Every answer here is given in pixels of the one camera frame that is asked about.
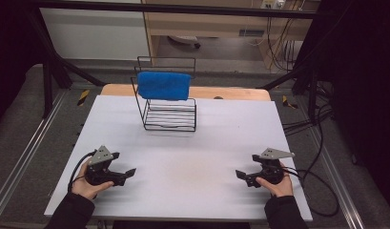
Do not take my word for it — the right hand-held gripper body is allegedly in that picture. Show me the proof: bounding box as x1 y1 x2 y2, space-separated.
253 147 296 186

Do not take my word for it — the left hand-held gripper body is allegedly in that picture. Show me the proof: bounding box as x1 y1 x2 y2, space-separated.
84 145 127 187

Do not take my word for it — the black wire rack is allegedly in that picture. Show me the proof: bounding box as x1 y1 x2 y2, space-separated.
130 55 197 133

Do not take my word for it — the blue towel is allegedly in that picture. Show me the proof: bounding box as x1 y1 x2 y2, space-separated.
136 71 193 102

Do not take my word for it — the person's left hand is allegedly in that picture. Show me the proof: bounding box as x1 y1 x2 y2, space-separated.
71 160 115 201

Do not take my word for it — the person's right hand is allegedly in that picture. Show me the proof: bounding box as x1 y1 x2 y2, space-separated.
255 162 295 198

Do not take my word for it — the yellow black hazard tape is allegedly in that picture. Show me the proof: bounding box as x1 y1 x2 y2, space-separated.
281 94 298 110
76 89 91 107

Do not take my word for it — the wooden table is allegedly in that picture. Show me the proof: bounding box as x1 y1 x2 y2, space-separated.
100 83 272 102

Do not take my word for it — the white cabinet panel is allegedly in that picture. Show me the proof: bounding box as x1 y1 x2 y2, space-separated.
39 7 152 61

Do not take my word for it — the office chair base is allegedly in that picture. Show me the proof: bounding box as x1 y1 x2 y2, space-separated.
168 34 202 50

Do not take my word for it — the light wooden desk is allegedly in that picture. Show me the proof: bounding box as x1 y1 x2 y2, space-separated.
141 0 321 70

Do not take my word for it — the white power strip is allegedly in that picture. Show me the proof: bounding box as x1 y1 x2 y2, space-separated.
260 0 286 10

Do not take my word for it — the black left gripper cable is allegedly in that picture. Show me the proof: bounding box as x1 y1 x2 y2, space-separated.
67 150 97 193

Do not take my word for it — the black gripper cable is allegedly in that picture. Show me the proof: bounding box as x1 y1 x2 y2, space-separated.
279 164 340 219
67 150 97 193

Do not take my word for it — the bundle of black floor cables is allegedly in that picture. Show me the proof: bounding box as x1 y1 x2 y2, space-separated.
281 79 335 136

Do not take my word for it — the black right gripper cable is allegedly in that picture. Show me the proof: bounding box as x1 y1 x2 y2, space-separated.
279 164 340 219

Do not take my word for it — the aluminium floor rail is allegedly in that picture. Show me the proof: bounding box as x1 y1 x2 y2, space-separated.
0 90 69 219
305 125 366 229

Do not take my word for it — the black metal frame bar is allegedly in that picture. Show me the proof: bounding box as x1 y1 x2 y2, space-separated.
32 0 322 20

